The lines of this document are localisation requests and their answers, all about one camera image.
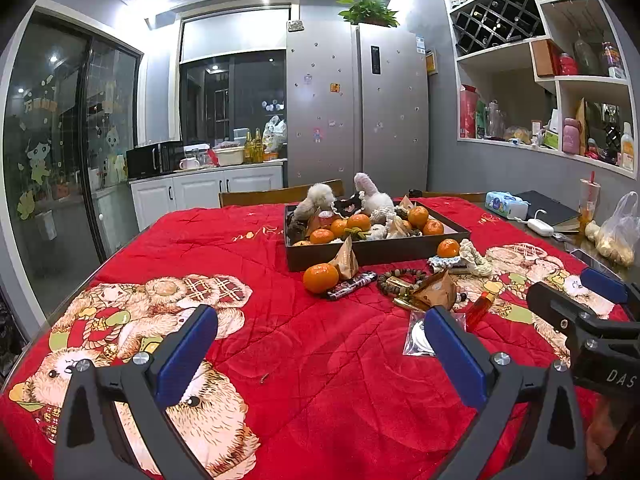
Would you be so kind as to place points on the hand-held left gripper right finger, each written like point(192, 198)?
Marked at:
point(457, 360)

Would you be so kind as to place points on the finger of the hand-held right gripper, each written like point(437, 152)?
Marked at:
point(555, 307)
point(605, 285)

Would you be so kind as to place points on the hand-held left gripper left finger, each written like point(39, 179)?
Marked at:
point(182, 360)

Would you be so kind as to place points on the clear plastic packet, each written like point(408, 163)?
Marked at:
point(417, 335)

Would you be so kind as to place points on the cream crochet scrunchie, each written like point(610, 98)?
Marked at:
point(472, 260)

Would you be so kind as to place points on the light blue scrunchie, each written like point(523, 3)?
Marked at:
point(440, 261)

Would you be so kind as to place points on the whole mandarin orange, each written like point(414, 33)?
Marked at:
point(448, 248)
point(320, 278)

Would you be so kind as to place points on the dark brown tray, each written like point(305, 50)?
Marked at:
point(390, 255)

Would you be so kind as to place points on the dark patterned candy bar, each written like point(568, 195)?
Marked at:
point(350, 285)

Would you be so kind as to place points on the gold pyramid packet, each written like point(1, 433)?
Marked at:
point(437, 292)
point(400, 229)
point(405, 204)
point(347, 262)
point(315, 222)

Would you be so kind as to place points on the clear plastic container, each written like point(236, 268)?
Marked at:
point(242, 135)

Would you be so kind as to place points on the person's right hand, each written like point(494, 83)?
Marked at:
point(607, 435)

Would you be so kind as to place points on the plastic bag of ginger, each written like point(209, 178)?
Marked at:
point(617, 232)

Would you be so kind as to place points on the red lighter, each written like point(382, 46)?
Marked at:
point(481, 305)

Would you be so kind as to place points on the gold bar chocolate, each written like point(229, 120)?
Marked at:
point(404, 303)

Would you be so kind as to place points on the white power adapter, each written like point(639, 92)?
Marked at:
point(541, 226)

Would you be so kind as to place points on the drink cup with straw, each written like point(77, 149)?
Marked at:
point(587, 202)

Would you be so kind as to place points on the black notebook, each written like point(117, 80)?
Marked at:
point(550, 207)

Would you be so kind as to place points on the blue tissue pack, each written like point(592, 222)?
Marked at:
point(506, 203)

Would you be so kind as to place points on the red bear printed blanket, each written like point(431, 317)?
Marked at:
point(300, 360)

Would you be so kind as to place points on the white lotion bottle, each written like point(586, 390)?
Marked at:
point(627, 146)

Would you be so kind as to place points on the green tissue box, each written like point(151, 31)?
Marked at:
point(551, 139)

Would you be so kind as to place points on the kraft paper bag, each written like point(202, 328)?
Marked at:
point(582, 125)

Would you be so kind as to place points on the olive green hair bow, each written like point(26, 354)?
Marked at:
point(356, 233)

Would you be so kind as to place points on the white kitchen cabinet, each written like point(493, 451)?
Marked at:
point(200, 192)

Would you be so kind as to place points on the heap of mandarins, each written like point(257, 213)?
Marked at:
point(358, 221)

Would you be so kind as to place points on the plate of bread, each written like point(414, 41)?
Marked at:
point(517, 134)

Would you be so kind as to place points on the wooden chair back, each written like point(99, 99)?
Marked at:
point(260, 197)

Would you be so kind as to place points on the pink white fluffy toy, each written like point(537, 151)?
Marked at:
point(372, 195)

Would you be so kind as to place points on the black dotted scrunchie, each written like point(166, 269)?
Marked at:
point(346, 206)

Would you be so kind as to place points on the white mug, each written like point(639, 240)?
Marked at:
point(189, 163)

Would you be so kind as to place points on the glass pitcher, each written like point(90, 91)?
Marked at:
point(495, 119)

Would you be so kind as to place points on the green packet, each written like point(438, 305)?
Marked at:
point(481, 119)

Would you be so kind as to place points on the black microwave oven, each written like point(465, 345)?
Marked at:
point(150, 160)

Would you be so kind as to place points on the white fluffy pompom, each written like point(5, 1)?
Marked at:
point(312, 200)

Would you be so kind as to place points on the white basin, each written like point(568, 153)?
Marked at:
point(227, 156)

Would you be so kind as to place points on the red gift box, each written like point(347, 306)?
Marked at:
point(467, 112)

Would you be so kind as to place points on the yellow glass bottle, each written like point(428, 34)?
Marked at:
point(248, 147)
point(258, 146)

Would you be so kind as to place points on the red jar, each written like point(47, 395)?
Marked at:
point(567, 64)

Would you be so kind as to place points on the glass jar with colourful label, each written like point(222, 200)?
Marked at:
point(611, 60)

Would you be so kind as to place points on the clear glass jar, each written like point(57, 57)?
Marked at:
point(586, 52)

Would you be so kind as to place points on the glass sliding door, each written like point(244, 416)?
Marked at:
point(60, 160)

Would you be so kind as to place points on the brown box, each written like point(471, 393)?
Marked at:
point(542, 57)

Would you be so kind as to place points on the white plastic bag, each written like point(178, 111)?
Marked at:
point(274, 132)

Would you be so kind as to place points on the cartoon figure fridge magnet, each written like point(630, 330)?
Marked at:
point(316, 135)

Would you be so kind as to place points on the dark kitchen window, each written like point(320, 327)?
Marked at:
point(232, 95)

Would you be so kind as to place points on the silver double door refrigerator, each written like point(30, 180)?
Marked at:
point(350, 110)

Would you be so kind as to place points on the black wine rack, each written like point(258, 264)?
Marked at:
point(495, 22)

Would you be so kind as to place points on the green potted plant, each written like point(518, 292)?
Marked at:
point(370, 10)

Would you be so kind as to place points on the white wall shelf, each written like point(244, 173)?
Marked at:
point(545, 87)

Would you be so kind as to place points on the yellow wall box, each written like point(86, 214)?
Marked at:
point(431, 62)

